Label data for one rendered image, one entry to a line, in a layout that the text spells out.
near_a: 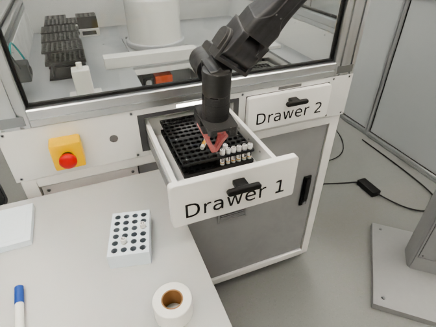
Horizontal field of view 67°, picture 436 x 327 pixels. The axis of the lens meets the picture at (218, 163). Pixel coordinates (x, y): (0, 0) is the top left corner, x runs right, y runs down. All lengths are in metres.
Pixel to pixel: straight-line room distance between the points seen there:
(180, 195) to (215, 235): 0.67
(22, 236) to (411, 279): 1.55
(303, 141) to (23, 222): 0.88
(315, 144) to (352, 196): 0.96
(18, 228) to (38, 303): 0.21
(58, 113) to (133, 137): 0.19
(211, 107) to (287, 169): 0.22
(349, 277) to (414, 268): 0.30
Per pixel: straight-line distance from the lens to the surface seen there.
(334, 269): 1.74
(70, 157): 0.85
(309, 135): 1.21
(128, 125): 0.90
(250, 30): 0.60
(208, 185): 0.66
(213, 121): 0.67
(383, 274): 1.76
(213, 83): 0.63
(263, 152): 0.81
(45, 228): 0.88
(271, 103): 1.01
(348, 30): 1.11
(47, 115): 0.87
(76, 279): 0.75
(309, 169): 1.31
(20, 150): 0.93
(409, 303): 1.72
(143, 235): 0.75
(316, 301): 1.62
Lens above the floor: 1.33
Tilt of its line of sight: 36 degrees down
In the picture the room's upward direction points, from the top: straight up
